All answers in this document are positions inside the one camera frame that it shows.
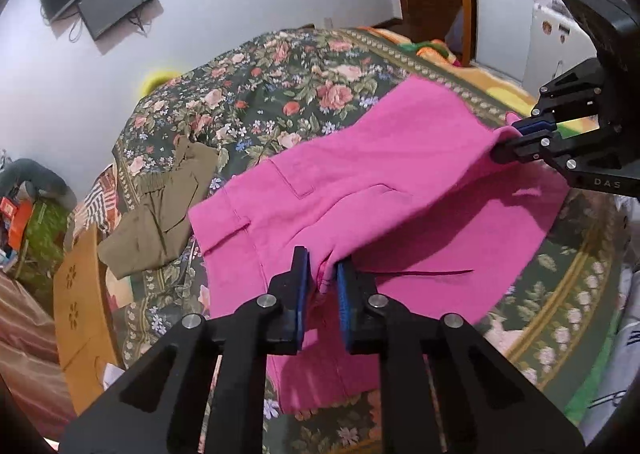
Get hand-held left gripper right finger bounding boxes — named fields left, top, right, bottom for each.
left=336, top=259, right=586, bottom=454

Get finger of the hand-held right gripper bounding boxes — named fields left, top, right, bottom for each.
left=492, top=127, right=623, bottom=192
left=510, top=58, right=608, bottom=135

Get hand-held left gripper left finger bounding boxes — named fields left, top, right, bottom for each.
left=60, top=247, right=311, bottom=454

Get pink pants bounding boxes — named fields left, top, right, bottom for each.
left=189, top=74, right=571, bottom=412

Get olive green pants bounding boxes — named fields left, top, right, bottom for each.
left=97, top=137, right=221, bottom=280

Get orange yellow blanket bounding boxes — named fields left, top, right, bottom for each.
left=370, top=27, right=601, bottom=135

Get white refrigerator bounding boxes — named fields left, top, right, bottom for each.
left=522, top=0, right=601, bottom=96

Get dark floral blanket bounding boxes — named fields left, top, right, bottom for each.
left=75, top=27, right=631, bottom=454

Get wooden bed footboard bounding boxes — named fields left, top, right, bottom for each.
left=52, top=224, right=126, bottom=417

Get red white striped cloth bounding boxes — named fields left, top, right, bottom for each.
left=75, top=164, right=122, bottom=236

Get yellow round object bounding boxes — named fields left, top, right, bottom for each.
left=140, top=67, right=181, bottom=96

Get green patterned cloth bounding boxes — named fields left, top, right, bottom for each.
left=15, top=201, right=72, bottom=287

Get pink striped fabric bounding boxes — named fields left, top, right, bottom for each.
left=0, top=269, right=77, bottom=435

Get grey cloth bundle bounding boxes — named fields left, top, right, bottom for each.
left=0, top=158, right=77, bottom=215

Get orange box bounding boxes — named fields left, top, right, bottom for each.
left=5, top=197, right=33, bottom=251

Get black monitor cable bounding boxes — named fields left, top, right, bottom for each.
left=127, top=8, right=152, bottom=36

